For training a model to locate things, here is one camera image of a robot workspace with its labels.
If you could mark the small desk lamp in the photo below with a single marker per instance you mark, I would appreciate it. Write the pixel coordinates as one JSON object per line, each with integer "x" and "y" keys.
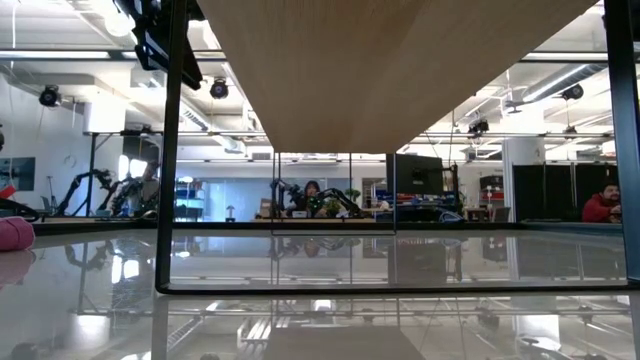
{"x": 230, "y": 212}

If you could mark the black computer monitor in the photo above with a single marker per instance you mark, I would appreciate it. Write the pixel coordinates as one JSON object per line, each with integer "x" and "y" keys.
{"x": 415, "y": 175}

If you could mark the black ceiling camera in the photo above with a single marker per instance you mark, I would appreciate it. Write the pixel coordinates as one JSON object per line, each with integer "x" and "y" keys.
{"x": 49, "y": 96}
{"x": 219, "y": 89}
{"x": 573, "y": 92}
{"x": 478, "y": 127}

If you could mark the black background robot arm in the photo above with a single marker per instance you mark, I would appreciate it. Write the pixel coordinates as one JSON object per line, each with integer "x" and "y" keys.
{"x": 289, "y": 195}
{"x": 82, "y": 187}
{"x": 340, "y": 197}
{"x": 122, "y": 195}

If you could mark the pink cup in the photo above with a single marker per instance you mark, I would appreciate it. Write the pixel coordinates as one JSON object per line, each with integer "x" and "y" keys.
{"x": 15, "y": 234}

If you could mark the black metal shelf frame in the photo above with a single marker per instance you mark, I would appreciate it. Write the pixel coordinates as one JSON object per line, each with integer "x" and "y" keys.
{"x": 167, "y": 200}

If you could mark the wooden shelf board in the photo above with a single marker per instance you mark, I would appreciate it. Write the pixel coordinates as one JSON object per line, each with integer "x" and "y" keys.
{"x": 370, "y": 75}

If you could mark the person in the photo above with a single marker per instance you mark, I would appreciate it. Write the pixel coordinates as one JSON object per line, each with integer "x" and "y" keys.
{"x": 602, "y": 207}
{"x": 311, "y": 192}

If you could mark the small green plant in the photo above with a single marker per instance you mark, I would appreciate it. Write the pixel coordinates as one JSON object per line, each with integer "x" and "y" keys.
{"x": 352, "y": 192}

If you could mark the white round column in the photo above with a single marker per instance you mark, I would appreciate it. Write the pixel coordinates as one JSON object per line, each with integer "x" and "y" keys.
{"x": 523, "y": 156}

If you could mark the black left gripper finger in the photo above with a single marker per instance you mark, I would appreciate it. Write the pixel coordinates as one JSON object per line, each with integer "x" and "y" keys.
{"x": 194, "y": 67}

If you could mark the black partition wall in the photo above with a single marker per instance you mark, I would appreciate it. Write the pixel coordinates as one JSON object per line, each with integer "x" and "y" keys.
{"x": 550, "y": 192}

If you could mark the red object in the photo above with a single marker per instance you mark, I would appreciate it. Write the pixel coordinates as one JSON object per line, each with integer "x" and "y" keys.
{"x": 6, "y": 192}

